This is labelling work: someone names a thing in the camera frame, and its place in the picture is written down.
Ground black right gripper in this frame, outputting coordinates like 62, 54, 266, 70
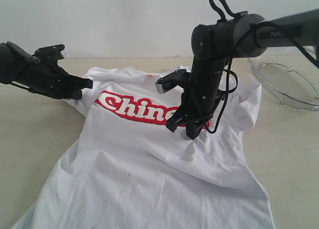
166, 84, 222, 140

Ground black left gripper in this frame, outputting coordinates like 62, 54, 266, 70
9, 60, 93, 99

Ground white t-shirt red print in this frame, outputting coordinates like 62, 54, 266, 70
14, 67, 275, 229

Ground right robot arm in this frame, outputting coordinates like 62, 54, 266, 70
156, 10, 319, 139

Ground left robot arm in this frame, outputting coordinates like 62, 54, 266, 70
0, 41, 93, 99

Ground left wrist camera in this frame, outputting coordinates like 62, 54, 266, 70
33, 44, 65, 64

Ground wire mesh basket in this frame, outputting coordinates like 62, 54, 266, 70
248, 47, 319, 111

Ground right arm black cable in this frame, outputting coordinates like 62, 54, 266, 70
194, 0, 319, 134

